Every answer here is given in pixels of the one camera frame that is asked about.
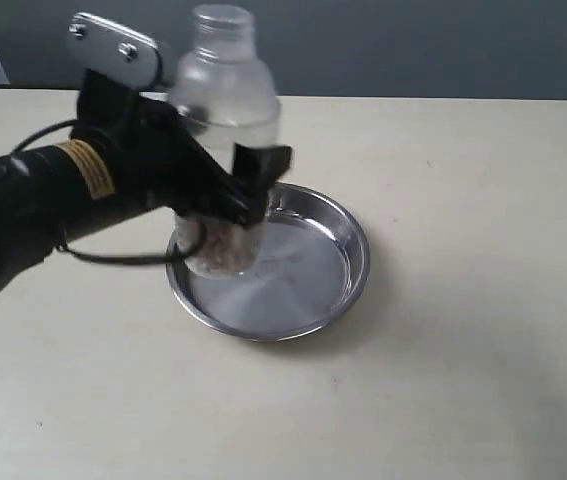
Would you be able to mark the round stainless steel plate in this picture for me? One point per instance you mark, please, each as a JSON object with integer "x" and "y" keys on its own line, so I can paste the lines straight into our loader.
{"x": 312, "y": 267}

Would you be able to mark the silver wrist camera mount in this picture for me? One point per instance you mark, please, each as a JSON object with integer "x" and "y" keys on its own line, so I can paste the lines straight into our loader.
{"x": 120, "y": 53}

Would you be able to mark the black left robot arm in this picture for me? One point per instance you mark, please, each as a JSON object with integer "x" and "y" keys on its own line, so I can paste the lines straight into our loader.
{"x": 38, "y": 188}

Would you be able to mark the clear plastic shaker bottle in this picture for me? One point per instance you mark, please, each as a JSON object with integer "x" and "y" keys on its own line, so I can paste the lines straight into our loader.
{"x": 223, "y": 74}

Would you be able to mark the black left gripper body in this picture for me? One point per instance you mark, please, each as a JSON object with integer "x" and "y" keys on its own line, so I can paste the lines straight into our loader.
{"x": 147, "y": 151}

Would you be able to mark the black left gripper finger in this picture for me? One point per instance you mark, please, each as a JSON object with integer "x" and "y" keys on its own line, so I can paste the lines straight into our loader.
{"x": 258, "y": 169}
{"x": 199, "y": 184}

